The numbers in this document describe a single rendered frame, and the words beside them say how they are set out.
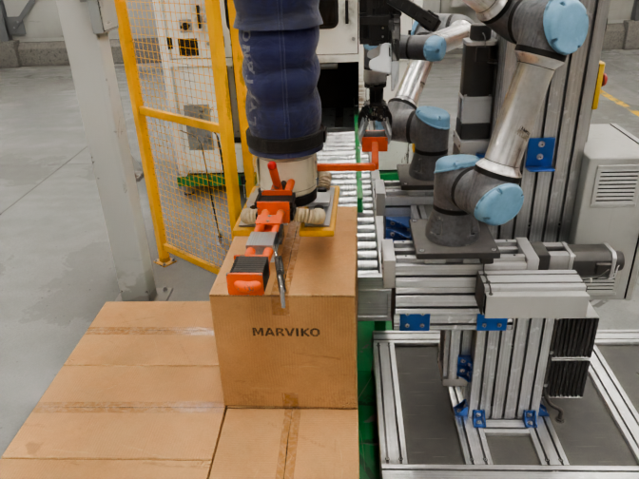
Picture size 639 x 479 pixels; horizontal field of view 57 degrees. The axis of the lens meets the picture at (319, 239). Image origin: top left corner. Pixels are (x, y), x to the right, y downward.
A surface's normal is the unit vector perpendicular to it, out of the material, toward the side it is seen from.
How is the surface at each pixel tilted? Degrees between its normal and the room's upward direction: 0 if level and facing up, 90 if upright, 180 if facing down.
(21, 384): 0
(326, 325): 90
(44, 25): 90
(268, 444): 0
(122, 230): 90
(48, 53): 89
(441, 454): 0
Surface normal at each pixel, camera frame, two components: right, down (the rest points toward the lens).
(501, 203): 0.37, 0.52
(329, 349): -0.07, 0.45
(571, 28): 0.43, 0.28
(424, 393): -0.04, -0.89
